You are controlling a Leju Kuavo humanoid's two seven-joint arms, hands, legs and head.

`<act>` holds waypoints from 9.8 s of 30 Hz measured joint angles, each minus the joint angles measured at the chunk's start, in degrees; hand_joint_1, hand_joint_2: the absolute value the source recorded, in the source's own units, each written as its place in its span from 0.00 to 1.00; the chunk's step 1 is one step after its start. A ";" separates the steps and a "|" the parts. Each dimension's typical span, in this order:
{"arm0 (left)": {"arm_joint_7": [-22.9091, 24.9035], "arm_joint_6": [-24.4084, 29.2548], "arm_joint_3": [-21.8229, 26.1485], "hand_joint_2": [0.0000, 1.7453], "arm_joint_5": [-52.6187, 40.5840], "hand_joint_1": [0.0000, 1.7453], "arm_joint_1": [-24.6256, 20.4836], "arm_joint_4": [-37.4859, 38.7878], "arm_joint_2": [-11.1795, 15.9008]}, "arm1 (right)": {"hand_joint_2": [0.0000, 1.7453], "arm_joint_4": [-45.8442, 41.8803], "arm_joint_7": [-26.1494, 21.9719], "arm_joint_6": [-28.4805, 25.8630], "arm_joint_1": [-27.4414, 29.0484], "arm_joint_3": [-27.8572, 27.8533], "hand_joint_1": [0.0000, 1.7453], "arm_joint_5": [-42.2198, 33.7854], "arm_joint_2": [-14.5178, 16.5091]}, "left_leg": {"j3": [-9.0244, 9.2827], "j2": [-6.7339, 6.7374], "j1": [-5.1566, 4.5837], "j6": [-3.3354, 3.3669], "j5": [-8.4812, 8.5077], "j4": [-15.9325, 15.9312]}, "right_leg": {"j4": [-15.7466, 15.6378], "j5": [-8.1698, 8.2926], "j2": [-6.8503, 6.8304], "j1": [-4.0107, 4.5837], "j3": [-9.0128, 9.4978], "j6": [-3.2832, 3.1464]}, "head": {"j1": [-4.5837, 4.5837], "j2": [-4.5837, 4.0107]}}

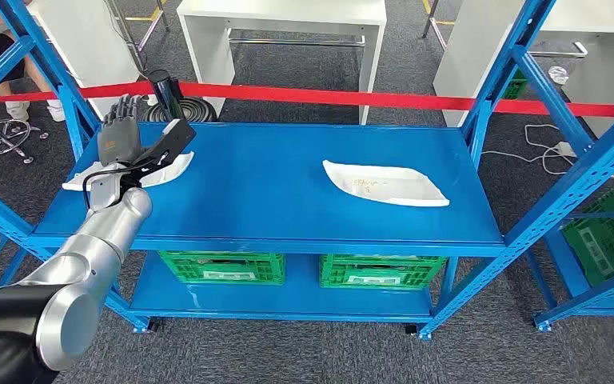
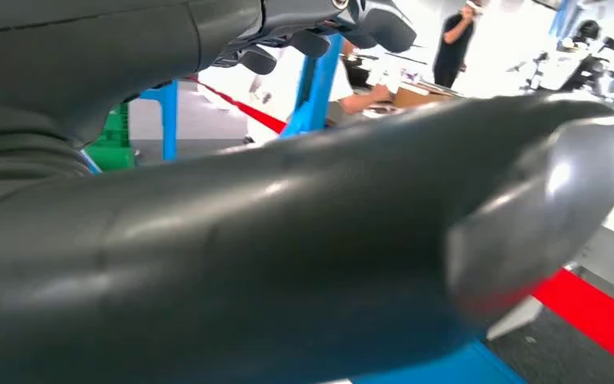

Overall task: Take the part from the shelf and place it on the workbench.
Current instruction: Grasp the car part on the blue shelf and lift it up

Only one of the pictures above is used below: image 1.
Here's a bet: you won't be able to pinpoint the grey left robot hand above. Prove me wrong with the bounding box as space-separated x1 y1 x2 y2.
98 95 144 166

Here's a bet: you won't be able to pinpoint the plain white plastic part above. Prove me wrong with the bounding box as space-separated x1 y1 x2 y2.
62 150 195 192

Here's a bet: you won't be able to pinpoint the white plastic part with writing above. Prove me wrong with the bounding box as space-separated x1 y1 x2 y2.
321 159 450 208

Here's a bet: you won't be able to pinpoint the white table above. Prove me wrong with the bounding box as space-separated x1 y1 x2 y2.
26 0 144 120
176 0 388 126
433 0 614 139

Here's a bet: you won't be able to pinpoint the yellow floor tape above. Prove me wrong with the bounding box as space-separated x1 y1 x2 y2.
423 0 455 26
126 0 169 22

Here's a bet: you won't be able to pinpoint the green plastic crate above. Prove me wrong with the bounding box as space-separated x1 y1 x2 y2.
158 250 285 286
500 69 529 101
319 254 448 290
560 164 614 295

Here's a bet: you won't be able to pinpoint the red barrier belt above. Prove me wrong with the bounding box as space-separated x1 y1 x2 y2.
0 80 614 118

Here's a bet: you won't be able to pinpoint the chrome tube bar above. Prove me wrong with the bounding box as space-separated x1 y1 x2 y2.
529 41 588 58

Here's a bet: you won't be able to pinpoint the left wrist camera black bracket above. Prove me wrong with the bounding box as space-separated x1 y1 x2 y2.
126 118 197 182

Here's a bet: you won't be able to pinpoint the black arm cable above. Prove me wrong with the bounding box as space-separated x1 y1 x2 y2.
82 160 155 213

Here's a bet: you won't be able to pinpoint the black stanchion post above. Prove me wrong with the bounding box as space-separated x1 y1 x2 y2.
142 69 218 124

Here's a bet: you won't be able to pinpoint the grey metal frame legs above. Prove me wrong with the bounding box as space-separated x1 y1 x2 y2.
421 0 449 51
108 0 170 75

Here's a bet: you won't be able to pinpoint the white floor cable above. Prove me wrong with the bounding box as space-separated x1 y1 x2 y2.
480 124 578 176

